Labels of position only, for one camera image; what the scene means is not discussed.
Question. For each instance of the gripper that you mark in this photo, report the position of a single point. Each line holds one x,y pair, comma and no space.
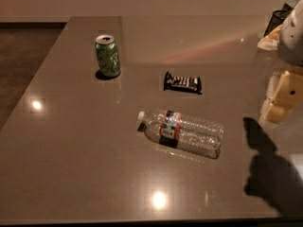
293,39

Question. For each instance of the black candy bar wrapper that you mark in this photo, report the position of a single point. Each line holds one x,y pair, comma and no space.
182,84

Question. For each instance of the black mesh container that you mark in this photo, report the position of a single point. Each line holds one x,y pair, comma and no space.
278,17

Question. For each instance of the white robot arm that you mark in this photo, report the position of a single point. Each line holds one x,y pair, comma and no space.
290,45

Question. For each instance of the green soda can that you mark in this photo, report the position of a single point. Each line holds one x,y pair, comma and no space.
107,55

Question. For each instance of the clear plastic water bottle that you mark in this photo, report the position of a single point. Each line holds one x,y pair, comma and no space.
183,132

